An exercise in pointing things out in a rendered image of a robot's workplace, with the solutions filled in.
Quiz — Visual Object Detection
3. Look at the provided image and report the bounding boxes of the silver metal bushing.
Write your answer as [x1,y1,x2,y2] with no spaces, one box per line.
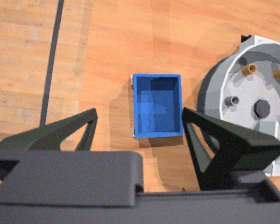
[225,95,240,106]

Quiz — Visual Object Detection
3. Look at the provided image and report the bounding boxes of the blue open box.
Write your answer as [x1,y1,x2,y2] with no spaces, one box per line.
[133,73,183,138]

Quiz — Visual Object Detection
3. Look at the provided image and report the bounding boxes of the grey round turntable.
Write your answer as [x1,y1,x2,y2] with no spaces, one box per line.
[196,35,280,140]

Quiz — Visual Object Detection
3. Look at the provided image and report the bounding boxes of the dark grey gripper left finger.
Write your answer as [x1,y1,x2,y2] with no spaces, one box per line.
[0,108,98,151]

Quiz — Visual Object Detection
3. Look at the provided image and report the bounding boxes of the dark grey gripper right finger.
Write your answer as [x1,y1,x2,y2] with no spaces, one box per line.
[181,107,280,191]

